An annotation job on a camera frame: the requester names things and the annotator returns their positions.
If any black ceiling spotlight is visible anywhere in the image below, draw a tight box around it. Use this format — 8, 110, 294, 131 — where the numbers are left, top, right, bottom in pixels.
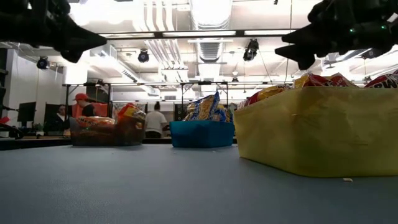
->
36, 55, 50, 71
137, 49, 150, 64
242, 39, 259, 62

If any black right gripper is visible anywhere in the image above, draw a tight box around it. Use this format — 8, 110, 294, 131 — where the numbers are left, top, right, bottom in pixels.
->
274, 0, 389, 70

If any person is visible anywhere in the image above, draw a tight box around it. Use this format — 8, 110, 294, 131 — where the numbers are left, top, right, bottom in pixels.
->
144, 101, 170, 139
46, 104, 71, 134
73, 92, 96, 118

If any black table frame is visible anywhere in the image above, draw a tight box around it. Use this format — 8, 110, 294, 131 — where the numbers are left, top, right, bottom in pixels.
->
0, 136, 237, 151

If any white wall box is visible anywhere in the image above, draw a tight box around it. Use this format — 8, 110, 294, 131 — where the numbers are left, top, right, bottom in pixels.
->
62, 65, 88, 85

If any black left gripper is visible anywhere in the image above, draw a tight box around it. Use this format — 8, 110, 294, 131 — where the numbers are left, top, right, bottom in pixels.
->
18, 0, 108, 63

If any black monitor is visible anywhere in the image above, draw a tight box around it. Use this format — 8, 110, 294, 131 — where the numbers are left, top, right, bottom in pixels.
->
44, 103, 73, 124
17, 101, 37, 123

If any black curved handle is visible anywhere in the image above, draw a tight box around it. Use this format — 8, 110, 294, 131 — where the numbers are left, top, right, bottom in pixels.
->
0, 123, 24, 140

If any silver ventilation duct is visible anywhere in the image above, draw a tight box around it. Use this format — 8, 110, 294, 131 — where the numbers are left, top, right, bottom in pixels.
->
189, 0, 233, 63

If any blue plastic bin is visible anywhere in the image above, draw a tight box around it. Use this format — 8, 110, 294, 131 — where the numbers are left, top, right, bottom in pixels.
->
169, 120, 236, 149

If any black background station frame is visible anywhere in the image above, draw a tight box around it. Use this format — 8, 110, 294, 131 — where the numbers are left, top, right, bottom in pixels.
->
62, 81, 295, 125

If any yellow plastic bin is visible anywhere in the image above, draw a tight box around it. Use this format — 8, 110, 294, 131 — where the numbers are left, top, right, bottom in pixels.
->
233, 86, 398, 178

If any dark board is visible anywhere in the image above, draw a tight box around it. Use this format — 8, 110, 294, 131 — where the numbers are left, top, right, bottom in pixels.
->
174, 103, 189, 121

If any orange panel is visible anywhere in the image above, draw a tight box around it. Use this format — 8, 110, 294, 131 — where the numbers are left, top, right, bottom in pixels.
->
72, 102, 109, 118

